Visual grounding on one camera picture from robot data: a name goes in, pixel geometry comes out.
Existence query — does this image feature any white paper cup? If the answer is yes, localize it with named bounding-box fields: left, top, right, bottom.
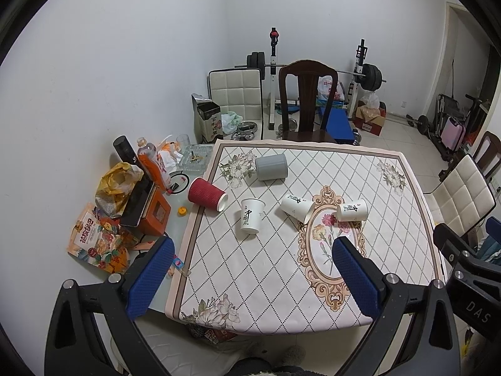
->
left=336, top=200, right=369, bottom=222
left=280, top=194, right=314, bottom=224
left=240, top=198, right=266, bottom=235

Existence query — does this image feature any red ribbed paper cup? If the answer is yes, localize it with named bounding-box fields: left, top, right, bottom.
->
left=188, top=177, right=229, bottom=212

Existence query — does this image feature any grey cup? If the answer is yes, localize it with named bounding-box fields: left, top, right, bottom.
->
left=256, top=154, right=289, bottom=181

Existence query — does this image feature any colourful snack bag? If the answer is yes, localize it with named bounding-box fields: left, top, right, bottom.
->
left=66, top=204, right=139, bottom=274

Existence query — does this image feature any orange gift box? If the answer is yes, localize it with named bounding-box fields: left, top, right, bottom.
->
left=137, top=188, right=171, bottom=237

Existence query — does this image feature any white padded chair right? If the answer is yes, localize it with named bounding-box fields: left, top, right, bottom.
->
left=425, top=154, right=496, bottom=237

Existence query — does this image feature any white padded chair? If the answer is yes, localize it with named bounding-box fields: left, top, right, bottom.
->
left=425, top=154, right=496, bottom=237
left=208, top=68, right=263, bottom=140

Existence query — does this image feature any yellow plastic bag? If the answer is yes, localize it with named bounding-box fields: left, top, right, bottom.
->
left=94, top=162, right=144, bottom=218

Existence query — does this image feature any floral patterned table mat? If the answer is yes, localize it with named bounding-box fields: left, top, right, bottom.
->
left=164, top=140, right=445, bottom=334

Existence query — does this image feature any dark wooden chair far right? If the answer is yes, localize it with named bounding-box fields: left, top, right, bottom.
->
left=473, top=131, right=501, bottom=182

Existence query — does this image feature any dark wooden chair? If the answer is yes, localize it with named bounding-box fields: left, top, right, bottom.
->
left=473, top=131, right=501, bottom=182
left=279, top=68, right=338, bottom=143

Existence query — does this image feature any black cylinder bottle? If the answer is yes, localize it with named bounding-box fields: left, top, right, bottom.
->
left=113, top=135, right=137, bottom=165

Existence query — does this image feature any orange drink bottle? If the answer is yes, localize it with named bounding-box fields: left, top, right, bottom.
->
left=137, top=137, right=170, bottom=193

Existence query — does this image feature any glass ashtray tray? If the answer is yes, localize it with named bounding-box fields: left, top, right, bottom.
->
left=178, top=144, right=213, bottom=175

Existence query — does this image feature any pink suitcase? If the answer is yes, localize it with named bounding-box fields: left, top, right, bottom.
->
left=441, top=116, right=465, bottom=151

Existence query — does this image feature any blue weight bench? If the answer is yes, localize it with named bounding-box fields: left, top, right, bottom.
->
left=319, top=108, right=356, bottom=145

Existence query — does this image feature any cardboard box with red print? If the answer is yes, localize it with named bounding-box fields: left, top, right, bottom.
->
left=352, top=100, right=386, bottom=136

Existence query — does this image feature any black dumbbell on floor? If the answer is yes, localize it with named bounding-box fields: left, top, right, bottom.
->
left=406, top=115, right=430, bottom=137

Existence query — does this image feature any black folding cart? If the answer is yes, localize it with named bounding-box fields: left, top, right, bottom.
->
left=434, top=93, right=469, bottom=152

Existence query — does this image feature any red white plastic bag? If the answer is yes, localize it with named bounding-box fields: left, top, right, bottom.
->
left=318, top=76, right=345, bottom=102

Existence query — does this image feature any barbell with black plates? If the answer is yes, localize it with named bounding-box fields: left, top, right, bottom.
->
left=234, top=52, right=386, bottom=91

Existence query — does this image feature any white padded chair back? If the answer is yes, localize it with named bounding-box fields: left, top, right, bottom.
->
left=208, top=68, right=263, bottom=140

